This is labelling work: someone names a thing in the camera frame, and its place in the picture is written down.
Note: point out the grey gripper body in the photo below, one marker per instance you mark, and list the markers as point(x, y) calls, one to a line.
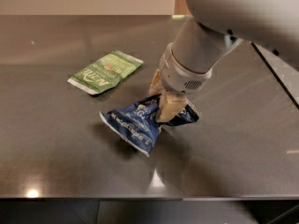
point(177, 75)

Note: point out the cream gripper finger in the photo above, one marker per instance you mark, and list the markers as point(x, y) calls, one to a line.
point(170, 105)
point(156, 87)

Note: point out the blue Kettle chip bag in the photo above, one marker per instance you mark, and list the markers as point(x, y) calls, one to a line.
point(136, 124)

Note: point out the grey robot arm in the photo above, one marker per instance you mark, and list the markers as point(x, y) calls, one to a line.
point(214, 29)

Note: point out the green jalapeno chip bag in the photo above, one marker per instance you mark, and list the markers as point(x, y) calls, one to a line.
point(105, 73)

